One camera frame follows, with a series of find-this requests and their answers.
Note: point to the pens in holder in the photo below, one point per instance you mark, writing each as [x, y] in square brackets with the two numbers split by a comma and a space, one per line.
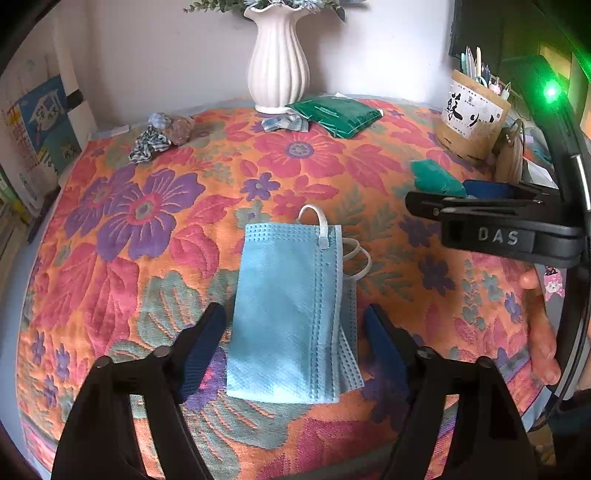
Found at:
[473, 67]

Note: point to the blue scrunchie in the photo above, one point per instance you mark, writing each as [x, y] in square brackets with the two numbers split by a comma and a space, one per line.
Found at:
[159, 120]

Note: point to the person's right hand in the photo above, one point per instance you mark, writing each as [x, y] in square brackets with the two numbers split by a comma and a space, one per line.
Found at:
[541, 338]

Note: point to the brown fuzzy scrunchie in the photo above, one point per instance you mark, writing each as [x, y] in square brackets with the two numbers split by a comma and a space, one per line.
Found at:
[179, 130]

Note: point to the blue cover book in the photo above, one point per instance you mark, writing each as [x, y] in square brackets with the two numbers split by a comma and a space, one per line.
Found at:
[46, 134]

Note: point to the white desk lamp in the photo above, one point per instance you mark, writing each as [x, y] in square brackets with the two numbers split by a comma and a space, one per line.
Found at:
[78, 109]

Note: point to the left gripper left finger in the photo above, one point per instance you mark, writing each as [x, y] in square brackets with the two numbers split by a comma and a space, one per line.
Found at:
[99, 439]

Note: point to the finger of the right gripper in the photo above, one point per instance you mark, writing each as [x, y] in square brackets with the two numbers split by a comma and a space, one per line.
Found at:
[481, 189]

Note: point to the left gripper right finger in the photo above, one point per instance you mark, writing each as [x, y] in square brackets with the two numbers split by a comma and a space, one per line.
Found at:
[489, 440]

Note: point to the white ribbed ceramic vase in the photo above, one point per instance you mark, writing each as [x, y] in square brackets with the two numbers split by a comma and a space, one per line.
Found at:
[278, 71]

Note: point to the striped green scrunchie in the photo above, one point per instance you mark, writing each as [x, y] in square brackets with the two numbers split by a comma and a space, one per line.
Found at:
[151, 142]

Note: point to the green packet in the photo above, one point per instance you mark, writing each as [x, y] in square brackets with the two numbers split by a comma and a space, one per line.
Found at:
[341, 116]

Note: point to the blue face mask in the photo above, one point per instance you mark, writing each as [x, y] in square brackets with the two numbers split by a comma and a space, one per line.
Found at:
[285, 326]
[350, 376]

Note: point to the floral orange table mat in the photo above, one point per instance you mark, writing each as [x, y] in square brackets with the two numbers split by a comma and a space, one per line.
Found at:
[132, 255]

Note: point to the teal drawstring pouch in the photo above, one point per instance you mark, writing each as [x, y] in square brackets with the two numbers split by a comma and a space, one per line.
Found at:
[432, 178]

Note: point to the bamboo pen holder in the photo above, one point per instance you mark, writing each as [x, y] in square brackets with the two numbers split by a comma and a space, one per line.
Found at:
[472, 118]

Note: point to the plaid blue bow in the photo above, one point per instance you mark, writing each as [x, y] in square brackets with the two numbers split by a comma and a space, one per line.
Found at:
[290, 121]

